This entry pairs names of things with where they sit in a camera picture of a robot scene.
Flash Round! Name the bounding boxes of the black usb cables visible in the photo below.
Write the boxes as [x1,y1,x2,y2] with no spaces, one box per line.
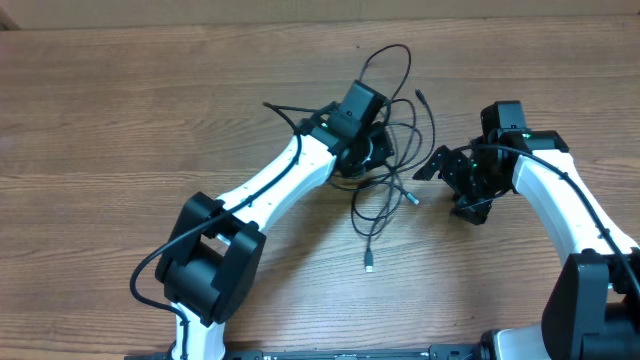
[327,43,437,274]

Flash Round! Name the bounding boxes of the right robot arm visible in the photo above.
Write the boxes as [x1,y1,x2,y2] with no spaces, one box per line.
[413,101,639,359]

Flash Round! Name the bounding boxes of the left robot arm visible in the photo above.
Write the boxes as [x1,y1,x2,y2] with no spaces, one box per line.
[155,80,393,359]

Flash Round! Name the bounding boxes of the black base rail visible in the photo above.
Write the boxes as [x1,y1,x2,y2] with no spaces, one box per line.
[124,343,501,360]

